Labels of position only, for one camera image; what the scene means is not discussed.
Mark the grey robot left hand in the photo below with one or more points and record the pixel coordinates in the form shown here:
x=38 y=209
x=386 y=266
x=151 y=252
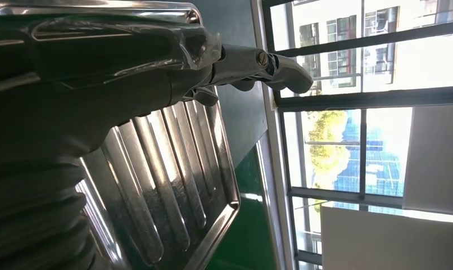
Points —
x=100 y=74

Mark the green conveyor belt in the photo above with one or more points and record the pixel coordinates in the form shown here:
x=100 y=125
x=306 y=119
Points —
x=245 y=223

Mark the white scale with steel tray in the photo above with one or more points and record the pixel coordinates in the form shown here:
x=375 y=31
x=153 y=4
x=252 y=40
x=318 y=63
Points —
x=167 y=167

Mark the white window sill ledge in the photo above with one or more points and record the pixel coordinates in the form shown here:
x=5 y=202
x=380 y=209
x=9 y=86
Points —
x=278 y=156

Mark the grey window blind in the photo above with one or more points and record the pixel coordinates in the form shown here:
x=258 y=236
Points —
x=435 y=160
x=390 y=242

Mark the silver conveyor side rail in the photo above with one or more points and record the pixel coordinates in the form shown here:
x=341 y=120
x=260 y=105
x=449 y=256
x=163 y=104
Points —
x=268 y=193

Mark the black window frame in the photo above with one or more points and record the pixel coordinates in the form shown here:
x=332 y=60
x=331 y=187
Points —
x=360 y=98

